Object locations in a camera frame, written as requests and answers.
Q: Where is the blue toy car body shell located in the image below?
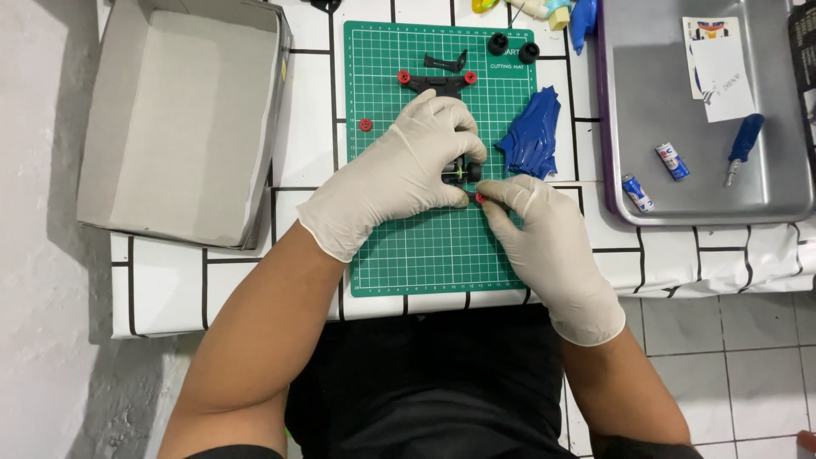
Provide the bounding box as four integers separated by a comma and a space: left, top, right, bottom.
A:
495, 86, 563, 181

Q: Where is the blue and white battery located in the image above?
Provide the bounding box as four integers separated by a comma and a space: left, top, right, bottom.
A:
621, 173, 655, 214
655, 142, 691, 182

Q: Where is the blue plastic object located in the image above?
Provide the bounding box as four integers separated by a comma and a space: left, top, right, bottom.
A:
569, 0, 599, 56

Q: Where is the green cutting mat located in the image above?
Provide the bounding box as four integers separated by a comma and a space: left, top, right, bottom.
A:
343, 20, 539, 298

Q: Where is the small black plastic bracket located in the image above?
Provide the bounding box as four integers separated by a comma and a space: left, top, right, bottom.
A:
424, 50, 468, 73

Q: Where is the white paper slip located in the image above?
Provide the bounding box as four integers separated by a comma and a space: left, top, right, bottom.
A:
690, 35, 757, 123

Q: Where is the person's right hand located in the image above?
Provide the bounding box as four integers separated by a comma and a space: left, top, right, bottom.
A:
475, 174, 627, 348

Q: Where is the black packet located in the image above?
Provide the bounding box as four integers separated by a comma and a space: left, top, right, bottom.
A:
788, 0, 816, 163

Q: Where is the metal tray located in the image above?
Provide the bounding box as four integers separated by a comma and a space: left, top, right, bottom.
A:
596, 0, 816, 227

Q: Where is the white and teal bottle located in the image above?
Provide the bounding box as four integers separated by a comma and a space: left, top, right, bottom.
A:
508, 0, 572, 31

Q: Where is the black bumper plate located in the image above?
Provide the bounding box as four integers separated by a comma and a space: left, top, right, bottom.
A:
407, 73, 469, 99

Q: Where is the blue handled screwdriver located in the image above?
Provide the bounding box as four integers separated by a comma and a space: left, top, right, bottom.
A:
723, 113, 766, 188

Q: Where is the sticker sheet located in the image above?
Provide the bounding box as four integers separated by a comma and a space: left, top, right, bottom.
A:
682, 17, 743, 100

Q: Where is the black toy car chassis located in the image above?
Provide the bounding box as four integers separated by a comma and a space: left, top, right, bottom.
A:
441, 153, 483, 190

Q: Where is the person's left hand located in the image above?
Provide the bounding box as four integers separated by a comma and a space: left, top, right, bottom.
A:
296, 88, 488, 264

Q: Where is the person's black clothing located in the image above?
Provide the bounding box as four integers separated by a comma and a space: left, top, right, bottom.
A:
185, 305, 702, 459

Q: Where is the grey cardboard box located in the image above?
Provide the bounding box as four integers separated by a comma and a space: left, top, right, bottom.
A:
76, 0, 294, 251

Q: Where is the white tablecloth with black lines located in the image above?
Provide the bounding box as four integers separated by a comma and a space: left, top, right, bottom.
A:
96, 0, 816, 340

